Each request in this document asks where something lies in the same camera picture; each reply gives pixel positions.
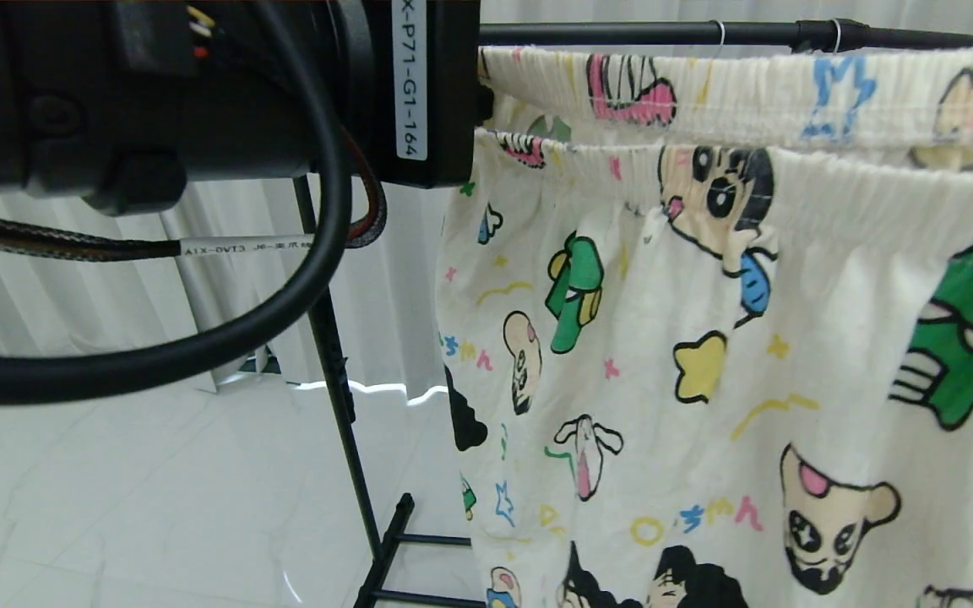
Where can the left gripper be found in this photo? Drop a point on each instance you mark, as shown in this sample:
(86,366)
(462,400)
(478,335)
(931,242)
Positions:
(199,84)

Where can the cream printed garment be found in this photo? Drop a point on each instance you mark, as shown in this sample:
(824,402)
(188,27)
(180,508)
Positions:
(706,338)

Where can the black clothes rack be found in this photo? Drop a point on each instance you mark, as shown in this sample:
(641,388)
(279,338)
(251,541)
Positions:
(622,34)

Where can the white curtain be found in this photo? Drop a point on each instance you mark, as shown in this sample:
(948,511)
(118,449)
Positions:
(73,295)

